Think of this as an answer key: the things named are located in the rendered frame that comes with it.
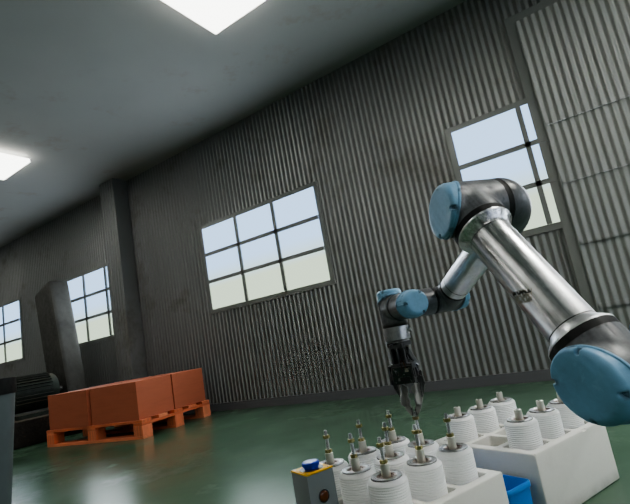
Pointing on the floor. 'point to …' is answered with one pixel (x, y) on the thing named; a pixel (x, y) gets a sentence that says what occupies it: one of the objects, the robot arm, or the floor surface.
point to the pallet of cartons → (127, 408)
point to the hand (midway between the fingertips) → (414, 410)
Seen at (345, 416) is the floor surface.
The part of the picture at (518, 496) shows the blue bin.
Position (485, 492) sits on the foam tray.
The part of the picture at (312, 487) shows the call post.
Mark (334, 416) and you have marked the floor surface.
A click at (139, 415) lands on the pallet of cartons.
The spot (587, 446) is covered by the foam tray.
